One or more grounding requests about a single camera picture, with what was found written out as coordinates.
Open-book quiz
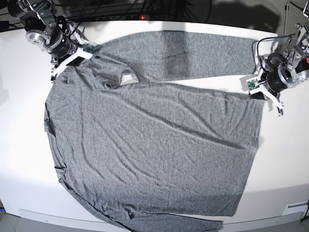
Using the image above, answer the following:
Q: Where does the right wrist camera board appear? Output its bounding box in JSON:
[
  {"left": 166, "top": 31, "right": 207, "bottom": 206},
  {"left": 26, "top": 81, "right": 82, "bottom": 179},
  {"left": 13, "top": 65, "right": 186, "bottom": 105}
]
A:
[{"left": 83, "top": 42, "right": 100, "bottom": 54}]

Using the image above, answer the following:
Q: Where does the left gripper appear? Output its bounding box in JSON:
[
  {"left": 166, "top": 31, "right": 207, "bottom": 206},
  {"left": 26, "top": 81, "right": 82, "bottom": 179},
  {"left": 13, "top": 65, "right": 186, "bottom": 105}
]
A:
[{"left": 249, "top": 67, "right": 290, "bottom": 116}]

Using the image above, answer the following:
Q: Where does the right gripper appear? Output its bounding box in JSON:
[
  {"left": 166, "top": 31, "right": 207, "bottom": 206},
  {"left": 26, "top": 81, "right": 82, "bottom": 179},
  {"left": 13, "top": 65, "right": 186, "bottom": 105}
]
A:
[{"left": 49, "top": 23, "right": 93, "bottom": 82}]

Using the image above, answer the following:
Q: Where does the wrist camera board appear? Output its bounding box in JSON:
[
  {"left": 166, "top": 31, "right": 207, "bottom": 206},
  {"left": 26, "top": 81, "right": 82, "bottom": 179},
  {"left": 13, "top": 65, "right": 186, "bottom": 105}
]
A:
[
  {"left": 83, "top": 42, "right": 100, "bottom": 54},
  {"left": 246, "top": 77, "right": 259, "bottom": 91}
]

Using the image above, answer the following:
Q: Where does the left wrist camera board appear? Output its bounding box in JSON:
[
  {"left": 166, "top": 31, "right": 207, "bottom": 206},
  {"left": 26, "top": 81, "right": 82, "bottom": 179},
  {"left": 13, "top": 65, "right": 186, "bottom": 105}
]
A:
[{"left": 246, "top": 77, "right": 259, "bottom": 91}]

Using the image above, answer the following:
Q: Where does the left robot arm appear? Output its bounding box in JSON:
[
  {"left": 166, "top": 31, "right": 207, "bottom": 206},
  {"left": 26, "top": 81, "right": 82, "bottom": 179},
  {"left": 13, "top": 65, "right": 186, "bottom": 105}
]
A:
[{"left": 246, "top": 23, "right": 309, "bottom": 116}]

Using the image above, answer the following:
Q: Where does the black power strip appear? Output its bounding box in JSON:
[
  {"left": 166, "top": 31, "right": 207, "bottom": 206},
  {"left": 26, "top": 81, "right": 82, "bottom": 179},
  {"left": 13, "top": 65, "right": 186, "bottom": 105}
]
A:
[{"left": 67, "top": 13, "right": 184, "bottom": 22}]

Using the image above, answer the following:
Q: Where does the grey long-sleeve T-shirt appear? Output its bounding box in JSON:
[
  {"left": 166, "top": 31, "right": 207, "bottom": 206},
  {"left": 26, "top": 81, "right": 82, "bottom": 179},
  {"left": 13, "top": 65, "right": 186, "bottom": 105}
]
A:
[{"left": 44, "top": 31, "right": 264, "bottom": 232}]

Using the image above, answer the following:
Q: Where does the thin metal stand rod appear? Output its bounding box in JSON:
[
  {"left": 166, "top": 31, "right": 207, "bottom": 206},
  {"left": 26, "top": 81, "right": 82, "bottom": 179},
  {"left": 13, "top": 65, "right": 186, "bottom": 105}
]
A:
[{"left": 283, "top": 0, "right": 309, "bottom": 35}]

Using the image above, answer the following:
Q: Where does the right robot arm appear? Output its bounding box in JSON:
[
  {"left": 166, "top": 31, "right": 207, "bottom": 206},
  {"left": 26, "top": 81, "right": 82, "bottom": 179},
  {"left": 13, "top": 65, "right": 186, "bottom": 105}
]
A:
[{"left": 7, "top": 0, "right": 96, "bottom": 82}]

